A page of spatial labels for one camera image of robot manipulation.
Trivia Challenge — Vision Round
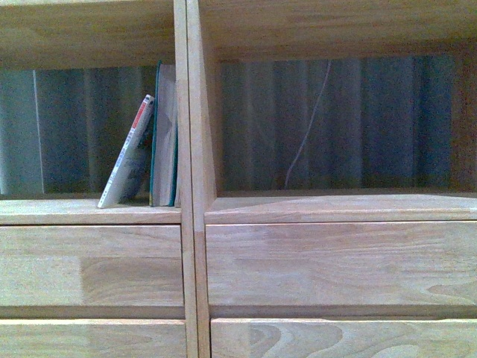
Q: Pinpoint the white blue cover book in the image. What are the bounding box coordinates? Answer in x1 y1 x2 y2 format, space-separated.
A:
97 95 155 209

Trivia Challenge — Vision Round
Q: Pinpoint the right wooden shelf cabinet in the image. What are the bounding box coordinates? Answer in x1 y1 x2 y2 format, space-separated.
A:
186 1 476 357

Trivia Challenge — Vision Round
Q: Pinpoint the wooden shelf cabinet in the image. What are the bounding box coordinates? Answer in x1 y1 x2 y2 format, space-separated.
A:
186 1 476 357
1 1 201 357

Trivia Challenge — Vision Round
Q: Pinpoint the left wooden shelf cabinet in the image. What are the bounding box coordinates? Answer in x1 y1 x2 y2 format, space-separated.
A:
1 1 201 357

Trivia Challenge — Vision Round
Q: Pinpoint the green cover book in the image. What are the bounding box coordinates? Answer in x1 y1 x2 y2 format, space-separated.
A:
150 63 178 207

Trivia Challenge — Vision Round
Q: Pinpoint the upper left wooden drawer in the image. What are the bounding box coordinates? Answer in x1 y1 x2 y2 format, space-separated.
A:
1 225 183 307

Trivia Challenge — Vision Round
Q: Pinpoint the grey curtain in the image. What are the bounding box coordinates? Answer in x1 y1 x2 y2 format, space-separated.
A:
1 55 455 196

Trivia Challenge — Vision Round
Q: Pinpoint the upper right wooden drawer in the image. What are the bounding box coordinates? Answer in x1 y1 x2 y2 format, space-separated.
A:
206 222 476 306

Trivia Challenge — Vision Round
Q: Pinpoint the lower right wooden drawer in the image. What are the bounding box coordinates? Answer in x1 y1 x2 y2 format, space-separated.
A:
210 318 476 357

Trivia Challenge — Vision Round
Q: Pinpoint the white cable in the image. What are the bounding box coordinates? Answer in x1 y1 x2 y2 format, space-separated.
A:
281 59 332 190

